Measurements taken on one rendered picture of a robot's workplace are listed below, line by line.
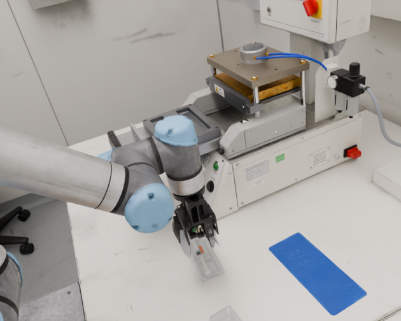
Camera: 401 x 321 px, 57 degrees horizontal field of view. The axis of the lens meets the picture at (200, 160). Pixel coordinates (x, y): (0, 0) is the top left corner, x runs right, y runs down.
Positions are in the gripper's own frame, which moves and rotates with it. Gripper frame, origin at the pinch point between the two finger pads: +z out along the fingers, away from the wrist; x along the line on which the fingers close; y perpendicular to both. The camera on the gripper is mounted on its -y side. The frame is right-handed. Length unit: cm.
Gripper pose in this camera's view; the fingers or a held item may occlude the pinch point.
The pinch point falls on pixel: (199, 245)
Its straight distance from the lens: 93.2
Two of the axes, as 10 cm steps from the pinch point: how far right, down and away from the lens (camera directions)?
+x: 9.3, -3.1, 2.0
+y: 3.4, 4.8, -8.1
